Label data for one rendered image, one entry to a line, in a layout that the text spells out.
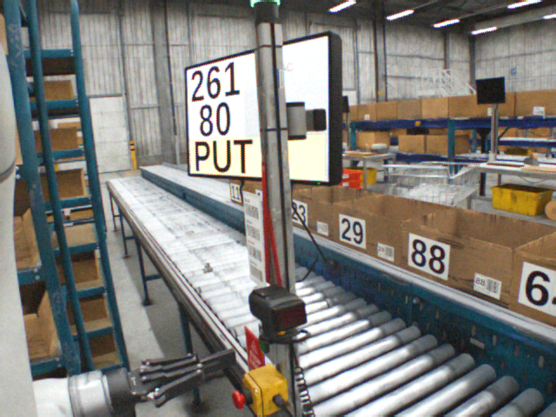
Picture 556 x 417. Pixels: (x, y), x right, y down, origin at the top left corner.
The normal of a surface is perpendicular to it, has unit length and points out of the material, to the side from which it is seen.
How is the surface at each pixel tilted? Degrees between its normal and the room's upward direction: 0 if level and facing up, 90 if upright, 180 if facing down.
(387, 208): 90
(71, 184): 90
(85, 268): 90
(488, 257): 90
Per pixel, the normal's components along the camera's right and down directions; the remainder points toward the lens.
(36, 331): 0.43, 0.17
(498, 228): -0.88, 0.14
